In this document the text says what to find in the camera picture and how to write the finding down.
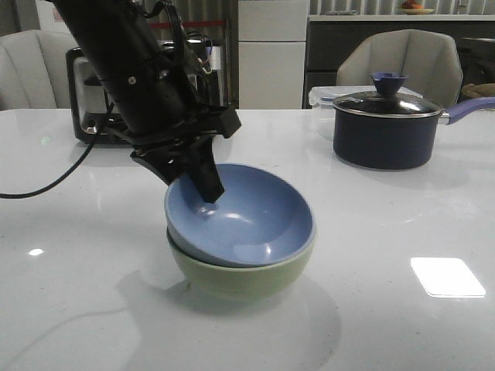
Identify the blue bowl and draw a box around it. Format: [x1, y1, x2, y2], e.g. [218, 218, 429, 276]
[164, 164, 316, 267]

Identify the green bowl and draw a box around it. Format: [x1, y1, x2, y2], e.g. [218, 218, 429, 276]
[166, 233, 316, 301]

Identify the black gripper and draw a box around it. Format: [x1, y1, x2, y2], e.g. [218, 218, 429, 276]
[104, 105, 241, 203]

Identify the beige chair right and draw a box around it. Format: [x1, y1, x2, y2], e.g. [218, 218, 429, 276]
[336, 29, 463, 107]

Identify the black and silver toaster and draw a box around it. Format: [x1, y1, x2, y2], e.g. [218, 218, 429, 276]
[66, 33, 228, 143]

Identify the beige chair left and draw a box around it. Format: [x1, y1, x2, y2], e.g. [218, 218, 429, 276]
[1, 29, 77, 111]

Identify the glass pot lid blue knob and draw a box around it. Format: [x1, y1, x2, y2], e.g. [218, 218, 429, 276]
[333, 72, 442, 118]

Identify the fruit bowl on counter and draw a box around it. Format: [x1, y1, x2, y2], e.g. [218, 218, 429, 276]
[399, 0, 435, 15]

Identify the beige chair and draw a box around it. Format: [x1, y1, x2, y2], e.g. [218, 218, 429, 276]
[1, 29, 77, 111]
[336, 29, 463, 107]

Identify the white cabinet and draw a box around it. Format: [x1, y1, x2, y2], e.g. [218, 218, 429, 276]
[238, 1, 310, 109]

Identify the black cable left side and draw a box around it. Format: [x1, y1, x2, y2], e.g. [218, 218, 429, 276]
[0, 104, 117, 200]

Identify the dark blue saucepan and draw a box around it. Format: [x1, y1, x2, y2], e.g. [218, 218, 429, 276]
[333, 97, 494, 170]

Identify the clear plastic food container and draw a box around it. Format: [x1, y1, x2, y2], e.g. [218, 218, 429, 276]
[308, 85, 423, 140]

